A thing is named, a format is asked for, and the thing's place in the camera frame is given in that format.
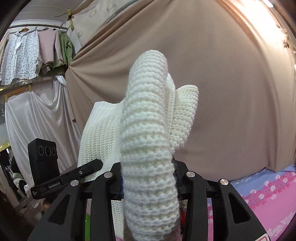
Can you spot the white dotted hanging shirt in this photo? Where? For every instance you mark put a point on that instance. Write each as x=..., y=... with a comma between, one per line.
x=21, y=59

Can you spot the green hanging garment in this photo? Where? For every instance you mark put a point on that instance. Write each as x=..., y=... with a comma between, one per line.
x=68, y=53

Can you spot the white satin curtain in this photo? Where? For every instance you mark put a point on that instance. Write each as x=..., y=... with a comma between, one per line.
x=42, y=113

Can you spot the pink hanging top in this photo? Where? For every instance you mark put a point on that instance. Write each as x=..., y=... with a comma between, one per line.
x=50, y=46

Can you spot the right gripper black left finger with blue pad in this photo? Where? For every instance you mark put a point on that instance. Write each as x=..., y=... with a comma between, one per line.
x=65, y=219

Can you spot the red white black knit sweater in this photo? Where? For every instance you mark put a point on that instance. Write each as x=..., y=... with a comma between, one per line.
x=142, y=132

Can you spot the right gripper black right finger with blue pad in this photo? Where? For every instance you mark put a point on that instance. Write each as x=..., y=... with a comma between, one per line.
x=233, y=219

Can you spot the beige backdrop cloth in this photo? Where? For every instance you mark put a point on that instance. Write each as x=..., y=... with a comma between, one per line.
x=232, y=51

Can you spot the pink floral bed sheet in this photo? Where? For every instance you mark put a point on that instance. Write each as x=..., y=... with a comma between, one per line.
x=271, y=196

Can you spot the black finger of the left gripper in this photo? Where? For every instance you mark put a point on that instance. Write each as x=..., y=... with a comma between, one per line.
x=89, y=168

